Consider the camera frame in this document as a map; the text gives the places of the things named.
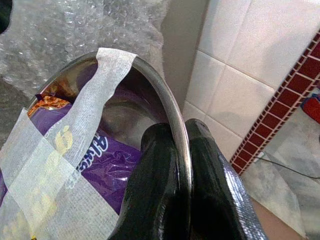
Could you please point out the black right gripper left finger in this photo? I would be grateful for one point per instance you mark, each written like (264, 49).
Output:
(155, 190)

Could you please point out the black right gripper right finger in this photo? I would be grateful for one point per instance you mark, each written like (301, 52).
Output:
(212, 200)

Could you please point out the steel bowl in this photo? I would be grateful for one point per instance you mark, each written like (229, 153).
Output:
(135, 110)

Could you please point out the purple snack packet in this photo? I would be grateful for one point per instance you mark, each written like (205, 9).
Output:
(107, 172)

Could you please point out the red blue backpack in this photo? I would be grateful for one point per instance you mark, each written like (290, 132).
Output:
(312, 107)

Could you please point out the orange snack packet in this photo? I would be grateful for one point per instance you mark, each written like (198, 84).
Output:
(50, 102)

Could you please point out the clear bubble wrap sheet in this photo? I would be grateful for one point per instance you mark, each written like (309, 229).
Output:
(75, 25)

